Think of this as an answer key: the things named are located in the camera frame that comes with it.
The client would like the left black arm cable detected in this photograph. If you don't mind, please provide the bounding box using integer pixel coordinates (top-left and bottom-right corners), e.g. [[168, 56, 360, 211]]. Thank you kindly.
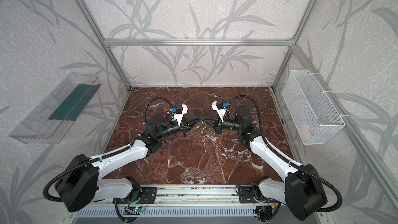
[[42, 96, 175, 202]]

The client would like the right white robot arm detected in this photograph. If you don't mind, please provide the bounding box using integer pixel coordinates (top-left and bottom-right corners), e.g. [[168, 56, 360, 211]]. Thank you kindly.
[[204, 101, 328, 220]]

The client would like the white wire mesh basket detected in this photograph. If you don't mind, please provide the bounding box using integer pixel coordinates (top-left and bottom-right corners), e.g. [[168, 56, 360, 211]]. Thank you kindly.
[[282, 69, 346, 145]]

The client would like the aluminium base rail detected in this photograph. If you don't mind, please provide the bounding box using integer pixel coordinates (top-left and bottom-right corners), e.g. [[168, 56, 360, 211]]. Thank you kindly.
[[65, 184, 327, 218]]

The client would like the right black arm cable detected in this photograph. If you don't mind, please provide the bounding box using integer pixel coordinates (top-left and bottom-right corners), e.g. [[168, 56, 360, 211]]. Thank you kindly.
[[226, 94, 343, 213]]

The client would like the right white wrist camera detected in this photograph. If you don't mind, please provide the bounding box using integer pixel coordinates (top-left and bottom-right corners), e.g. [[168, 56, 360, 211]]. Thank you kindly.
[[211, 100, 229, 122]]

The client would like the clear plastic wall bin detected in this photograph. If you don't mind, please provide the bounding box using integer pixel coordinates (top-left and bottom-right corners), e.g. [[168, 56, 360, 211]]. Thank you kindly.
[[9, 72, 102, 144]]

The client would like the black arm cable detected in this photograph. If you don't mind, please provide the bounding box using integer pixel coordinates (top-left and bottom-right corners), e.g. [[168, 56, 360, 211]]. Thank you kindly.
[[42, 96, 175, 202], [226, 94, 343, 213]]

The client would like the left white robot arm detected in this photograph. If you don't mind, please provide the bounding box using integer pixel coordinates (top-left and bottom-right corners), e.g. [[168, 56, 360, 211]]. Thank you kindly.
[[44, 115, 201, 212]]

